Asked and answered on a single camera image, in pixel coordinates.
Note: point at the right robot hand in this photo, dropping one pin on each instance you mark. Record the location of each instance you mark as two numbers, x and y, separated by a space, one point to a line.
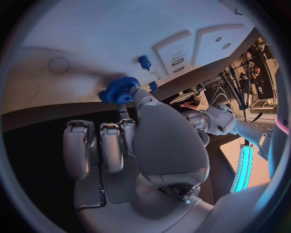
168 142

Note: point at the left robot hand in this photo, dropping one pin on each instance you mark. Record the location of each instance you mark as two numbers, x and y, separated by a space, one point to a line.
195 120

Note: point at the blue gear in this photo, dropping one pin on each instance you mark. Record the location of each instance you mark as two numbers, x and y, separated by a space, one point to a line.
118 87

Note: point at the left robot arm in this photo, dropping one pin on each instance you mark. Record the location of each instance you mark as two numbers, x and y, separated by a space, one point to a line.
247 130

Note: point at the white task board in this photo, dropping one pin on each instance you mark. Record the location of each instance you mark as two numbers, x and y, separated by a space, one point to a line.
91 36

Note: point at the glowing light bar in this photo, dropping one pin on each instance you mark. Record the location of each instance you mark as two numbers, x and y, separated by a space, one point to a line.
244 163

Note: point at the workshop equipment rack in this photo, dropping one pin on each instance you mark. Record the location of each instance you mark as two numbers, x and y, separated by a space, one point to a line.
259 76

